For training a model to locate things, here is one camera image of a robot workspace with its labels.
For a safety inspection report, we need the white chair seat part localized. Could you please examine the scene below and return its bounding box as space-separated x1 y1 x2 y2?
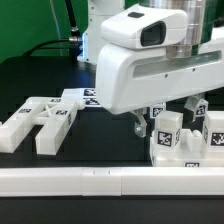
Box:
149 129 224 167

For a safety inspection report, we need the white chair back frame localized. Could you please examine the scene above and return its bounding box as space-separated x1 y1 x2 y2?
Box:
0 97 85 155

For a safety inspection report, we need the black cable on table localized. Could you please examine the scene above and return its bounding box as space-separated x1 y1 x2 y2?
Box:
22 37 83 57

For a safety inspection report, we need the black hanging cable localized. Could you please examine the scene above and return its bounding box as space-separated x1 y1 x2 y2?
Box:
64 0 80 38

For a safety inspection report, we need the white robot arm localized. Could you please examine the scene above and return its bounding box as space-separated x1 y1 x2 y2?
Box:
78 0 224 137

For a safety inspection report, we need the white marker base plate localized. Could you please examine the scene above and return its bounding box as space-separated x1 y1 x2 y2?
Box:
61 88 100 107

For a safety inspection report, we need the white front rail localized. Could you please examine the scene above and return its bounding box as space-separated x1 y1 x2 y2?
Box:
0 167 224 197

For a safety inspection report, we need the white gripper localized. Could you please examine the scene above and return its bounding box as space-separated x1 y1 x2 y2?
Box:
96 28 224 138

